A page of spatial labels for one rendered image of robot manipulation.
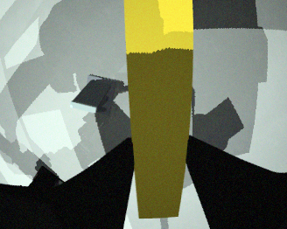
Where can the yellow bar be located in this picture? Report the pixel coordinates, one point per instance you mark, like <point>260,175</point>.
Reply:
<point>159,55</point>

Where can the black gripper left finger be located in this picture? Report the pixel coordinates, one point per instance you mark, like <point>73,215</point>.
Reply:
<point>97,198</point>

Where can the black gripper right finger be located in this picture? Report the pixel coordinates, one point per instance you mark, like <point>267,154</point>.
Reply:
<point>234,193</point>

